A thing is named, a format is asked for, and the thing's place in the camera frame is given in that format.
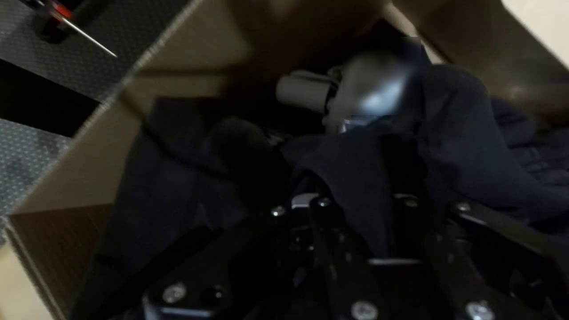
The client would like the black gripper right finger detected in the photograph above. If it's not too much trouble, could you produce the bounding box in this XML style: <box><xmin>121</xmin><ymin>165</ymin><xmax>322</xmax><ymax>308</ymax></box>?
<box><xmin>365</xmin><ymin>192</ymin><xmax>569</xmax><ymax>320</ymax></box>

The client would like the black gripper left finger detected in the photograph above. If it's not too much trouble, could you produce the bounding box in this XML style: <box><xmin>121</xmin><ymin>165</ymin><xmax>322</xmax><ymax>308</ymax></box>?
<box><xmin>141</xmin><ymin>196</ymin><xmax>359</xmax><ymax>320</ymax></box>

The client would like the black cloth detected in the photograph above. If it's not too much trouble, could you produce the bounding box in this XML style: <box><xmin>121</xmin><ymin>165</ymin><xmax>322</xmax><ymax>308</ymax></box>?
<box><xmin>69</xmin><ymin>55</ymin><xmax>569</xmax><ymax>320</ymax></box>

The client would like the white cardboard box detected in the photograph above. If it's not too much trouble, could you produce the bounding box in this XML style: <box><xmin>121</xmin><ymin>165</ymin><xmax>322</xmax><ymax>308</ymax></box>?
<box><xmin>0</xmin><ymin>0</ymin><xmax>569</xmax><ymax>320</ymax></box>

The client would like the red-handled screwdriver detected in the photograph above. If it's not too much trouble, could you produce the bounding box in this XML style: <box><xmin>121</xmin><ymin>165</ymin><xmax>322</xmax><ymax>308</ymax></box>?
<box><xmin>30</xmin><ymin>0</ymin><xmax>121</xmax><ymax>60</ymax></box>

